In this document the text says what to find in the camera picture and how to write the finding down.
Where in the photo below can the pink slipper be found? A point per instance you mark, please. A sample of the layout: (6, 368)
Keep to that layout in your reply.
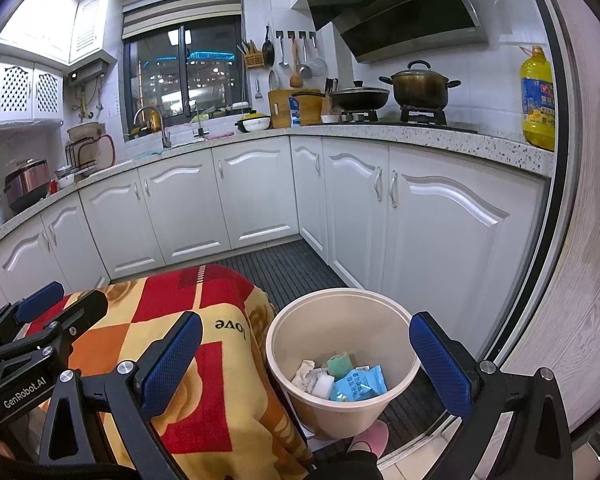
(372, 435)

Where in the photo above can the black dish rack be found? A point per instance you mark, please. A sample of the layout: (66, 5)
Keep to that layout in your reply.
(90, 150)

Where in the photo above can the small straight faucet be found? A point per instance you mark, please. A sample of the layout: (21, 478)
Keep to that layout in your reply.
(198, 130)

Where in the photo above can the small black hanging pan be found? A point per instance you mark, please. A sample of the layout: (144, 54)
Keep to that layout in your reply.
(268, 52)

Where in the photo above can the white water heater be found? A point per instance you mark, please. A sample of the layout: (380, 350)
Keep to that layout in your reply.
(90, 72)

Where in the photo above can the white tissue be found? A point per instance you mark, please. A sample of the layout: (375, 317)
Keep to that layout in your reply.
(307, 372)

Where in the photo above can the wooden cutting board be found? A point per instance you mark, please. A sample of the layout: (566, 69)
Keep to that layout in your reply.
(277, 107)

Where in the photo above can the person's black pants leg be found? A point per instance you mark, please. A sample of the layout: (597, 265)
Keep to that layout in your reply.
(347, 467)

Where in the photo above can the white lower cabinets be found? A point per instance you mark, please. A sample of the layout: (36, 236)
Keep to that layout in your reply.
(260, 195)

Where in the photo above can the copper rice cooker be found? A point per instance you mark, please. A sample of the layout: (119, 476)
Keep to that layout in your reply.
(27, 185)

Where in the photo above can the wooden spoon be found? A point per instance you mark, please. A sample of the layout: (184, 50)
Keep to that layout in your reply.
(295, 80)

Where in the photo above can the dark kitchen window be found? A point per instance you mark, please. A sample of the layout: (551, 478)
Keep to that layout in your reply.
(205, 85)

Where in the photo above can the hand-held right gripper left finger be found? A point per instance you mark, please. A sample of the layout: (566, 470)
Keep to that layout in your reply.
(172, 365)

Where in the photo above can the striped window blind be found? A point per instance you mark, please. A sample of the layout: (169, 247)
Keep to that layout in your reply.
(180, 10)

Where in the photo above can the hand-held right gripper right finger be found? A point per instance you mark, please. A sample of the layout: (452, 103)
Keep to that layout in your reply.
(442, 365)

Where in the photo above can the gas stove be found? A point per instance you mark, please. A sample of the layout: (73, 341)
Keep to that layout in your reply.
(420, 119)

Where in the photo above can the small metal spatula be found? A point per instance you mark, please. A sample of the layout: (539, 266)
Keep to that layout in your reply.
(258, 96)

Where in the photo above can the green cloth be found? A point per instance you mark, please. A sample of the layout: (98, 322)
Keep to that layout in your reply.
(339, 365)

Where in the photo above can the yellow cooking oil bottle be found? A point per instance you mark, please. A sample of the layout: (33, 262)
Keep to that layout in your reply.
(537, 105)

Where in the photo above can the yellow black pot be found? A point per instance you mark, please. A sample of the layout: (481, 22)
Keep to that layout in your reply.
(245, 119)

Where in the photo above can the wood grain sliding door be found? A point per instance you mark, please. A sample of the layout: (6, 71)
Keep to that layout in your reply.
(580, 210)

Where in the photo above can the wooden utensil holder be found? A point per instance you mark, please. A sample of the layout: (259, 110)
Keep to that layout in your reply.
(252, 60)

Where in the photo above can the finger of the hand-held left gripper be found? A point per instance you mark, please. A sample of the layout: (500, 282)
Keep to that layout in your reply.
(40, 302)
(80, 315)

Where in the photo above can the metal mesh strainer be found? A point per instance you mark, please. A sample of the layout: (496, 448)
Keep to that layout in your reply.
(319, 66)

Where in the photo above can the blue wet wipe packet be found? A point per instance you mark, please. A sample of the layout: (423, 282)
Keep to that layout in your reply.
(360, 385)

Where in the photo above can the curved kitchen faucet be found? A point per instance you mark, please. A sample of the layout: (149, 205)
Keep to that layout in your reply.
(165, 135)

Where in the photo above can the brass pot with lid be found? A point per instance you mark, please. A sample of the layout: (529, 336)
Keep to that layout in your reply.
(420, 90)

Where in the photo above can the cream plastic bin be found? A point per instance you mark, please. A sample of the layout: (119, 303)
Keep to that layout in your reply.
(300, 320)

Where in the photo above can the wooden knife block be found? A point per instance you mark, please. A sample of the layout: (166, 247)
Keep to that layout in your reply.
(310, 110)

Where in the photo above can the black range hood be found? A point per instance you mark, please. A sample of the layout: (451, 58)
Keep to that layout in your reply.
(395, 5)

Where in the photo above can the black wok with lid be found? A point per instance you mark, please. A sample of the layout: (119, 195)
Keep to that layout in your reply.
(357, 97)

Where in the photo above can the white lattice upper cabinets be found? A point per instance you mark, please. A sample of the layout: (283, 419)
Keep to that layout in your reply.
(15, 90)

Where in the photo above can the blue white carton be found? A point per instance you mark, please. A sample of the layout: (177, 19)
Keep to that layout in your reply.
(295, 112)

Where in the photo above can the metal ladle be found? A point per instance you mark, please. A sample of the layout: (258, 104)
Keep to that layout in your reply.
(283, 62)

